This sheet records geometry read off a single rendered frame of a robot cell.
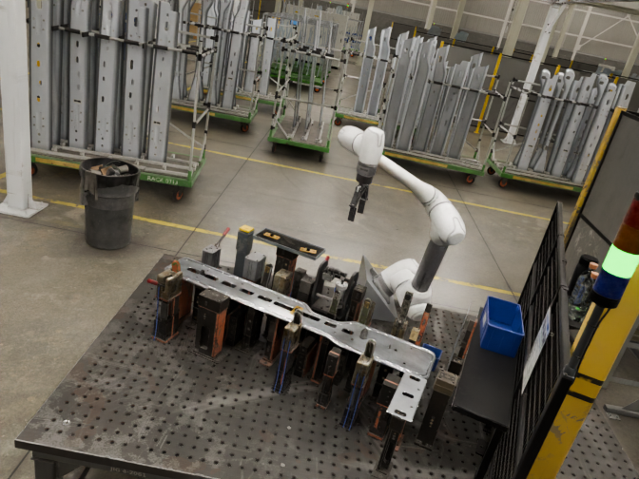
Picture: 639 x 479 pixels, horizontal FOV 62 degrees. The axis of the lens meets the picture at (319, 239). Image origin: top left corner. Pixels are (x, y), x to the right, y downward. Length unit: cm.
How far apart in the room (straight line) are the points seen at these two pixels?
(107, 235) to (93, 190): 44
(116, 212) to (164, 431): 291
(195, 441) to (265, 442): 28
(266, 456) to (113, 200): 312
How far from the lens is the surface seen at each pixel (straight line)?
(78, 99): 665
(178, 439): 228
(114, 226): 497
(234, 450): 226
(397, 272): 317
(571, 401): 181
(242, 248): 292
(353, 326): 252
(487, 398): 232
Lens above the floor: 234
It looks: 24 degrees down
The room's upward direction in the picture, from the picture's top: 12 degrees clockwise
